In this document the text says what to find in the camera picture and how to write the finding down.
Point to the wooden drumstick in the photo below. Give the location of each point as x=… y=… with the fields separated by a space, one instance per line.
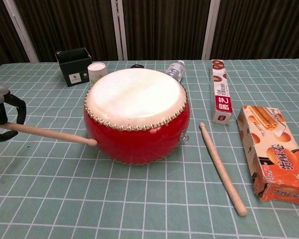
x=220 y=166
x=52 y=134

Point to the green white grid tablecloth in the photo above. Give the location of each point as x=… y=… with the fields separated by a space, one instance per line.
x=64 y=194

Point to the black open cardboard box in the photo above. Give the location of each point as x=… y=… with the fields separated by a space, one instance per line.
x=73 y=72

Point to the small black object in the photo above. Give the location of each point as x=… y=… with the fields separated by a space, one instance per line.
x=137 y=66

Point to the white partition post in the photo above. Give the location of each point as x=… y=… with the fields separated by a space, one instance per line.
x=21 y=30
x=119 y=30
x=210 y=30

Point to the red drum with white skin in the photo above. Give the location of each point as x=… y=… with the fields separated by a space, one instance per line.
x=137 y=124

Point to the orange egg roll snack box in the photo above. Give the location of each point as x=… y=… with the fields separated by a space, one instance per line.
x=276 y=154

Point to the white paper cup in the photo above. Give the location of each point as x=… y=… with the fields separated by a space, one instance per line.
x=96 y=72

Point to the clear plastic water bottle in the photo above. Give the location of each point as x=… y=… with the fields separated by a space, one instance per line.
x=175 y=69

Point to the long white red wrap box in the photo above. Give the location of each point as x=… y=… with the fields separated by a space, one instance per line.
x=221 y=94

